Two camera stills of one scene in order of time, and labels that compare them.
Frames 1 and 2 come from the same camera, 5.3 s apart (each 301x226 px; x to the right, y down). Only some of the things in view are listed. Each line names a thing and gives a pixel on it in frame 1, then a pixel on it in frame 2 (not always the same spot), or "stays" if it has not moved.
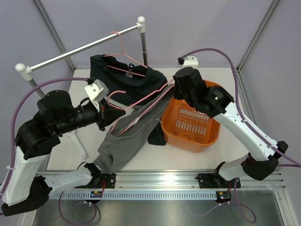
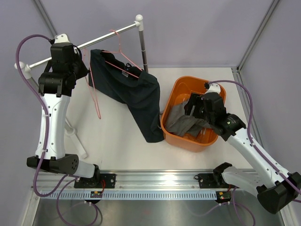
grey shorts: x=130 y=130 to x=178 y=122
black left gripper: x=106 y=116 to x=82 y=72
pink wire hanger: x=140 y=103 to x=93 y=82
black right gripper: x=177 y=94 to x=195 y=99
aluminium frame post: x=257 y=35 stays
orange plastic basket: x=187 y=128 stays
